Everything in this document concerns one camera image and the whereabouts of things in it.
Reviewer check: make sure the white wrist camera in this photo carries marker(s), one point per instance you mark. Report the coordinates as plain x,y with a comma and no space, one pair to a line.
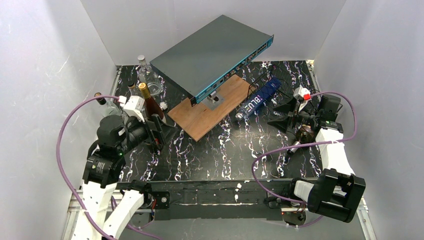
301,96
134,107

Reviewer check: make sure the blue square bottle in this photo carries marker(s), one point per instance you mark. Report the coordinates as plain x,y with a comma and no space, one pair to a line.
257,98

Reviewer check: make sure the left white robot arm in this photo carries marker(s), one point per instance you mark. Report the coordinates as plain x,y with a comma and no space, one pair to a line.
99,218

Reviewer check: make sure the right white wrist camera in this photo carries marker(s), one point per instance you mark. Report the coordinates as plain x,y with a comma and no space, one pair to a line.
301,96

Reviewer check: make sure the clear bottle black gold label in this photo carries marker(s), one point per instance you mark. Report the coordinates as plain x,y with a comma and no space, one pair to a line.
133,89

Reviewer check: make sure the clear gold label liquor bottle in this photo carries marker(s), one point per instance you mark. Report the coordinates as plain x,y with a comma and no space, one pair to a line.
108,107

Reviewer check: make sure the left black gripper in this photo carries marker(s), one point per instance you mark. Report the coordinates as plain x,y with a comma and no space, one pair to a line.
156,126

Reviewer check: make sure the gold capped wine bottle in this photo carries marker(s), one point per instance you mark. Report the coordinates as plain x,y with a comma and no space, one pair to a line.
151,106

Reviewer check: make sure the white plastic faucet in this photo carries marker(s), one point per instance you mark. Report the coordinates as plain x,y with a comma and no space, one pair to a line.
163,105

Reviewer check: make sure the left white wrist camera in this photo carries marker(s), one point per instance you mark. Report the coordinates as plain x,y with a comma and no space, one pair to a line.
134,107

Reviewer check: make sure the teal network switch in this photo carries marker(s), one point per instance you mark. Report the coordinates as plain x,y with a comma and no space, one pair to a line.
203,61

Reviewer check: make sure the aluminium frame rail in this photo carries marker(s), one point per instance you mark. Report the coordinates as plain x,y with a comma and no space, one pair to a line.
73,212

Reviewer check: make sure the dark bottle brown label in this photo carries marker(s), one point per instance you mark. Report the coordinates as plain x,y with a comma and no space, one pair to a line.
304,135

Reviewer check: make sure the wooden board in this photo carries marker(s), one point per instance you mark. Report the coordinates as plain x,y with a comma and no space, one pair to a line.
199,119

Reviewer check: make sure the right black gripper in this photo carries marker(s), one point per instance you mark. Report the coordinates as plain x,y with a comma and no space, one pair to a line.
293,116

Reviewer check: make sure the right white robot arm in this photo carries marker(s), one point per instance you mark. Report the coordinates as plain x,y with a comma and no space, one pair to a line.
337,191

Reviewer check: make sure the black wire wine rack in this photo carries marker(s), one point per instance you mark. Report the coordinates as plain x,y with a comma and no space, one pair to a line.
289,80

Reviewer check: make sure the clear round glass bottle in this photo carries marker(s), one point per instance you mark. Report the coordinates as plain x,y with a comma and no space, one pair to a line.
147,75

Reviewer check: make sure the metal switch stand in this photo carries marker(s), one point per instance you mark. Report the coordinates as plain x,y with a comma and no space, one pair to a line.
213,100

